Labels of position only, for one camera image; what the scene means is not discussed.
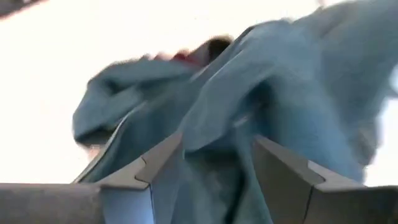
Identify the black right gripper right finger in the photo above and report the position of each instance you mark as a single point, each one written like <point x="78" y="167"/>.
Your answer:
<point x="326" y="205"/>

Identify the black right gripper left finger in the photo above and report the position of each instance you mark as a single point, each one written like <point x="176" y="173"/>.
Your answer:
<point x="62" y="202"/>

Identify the dark blue denim jeans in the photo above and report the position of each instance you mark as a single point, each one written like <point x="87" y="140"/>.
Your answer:
<point x="280" y="93"/>

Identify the maroon garment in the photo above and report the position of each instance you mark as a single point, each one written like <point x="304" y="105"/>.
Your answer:
<point x="183" y="58"/>

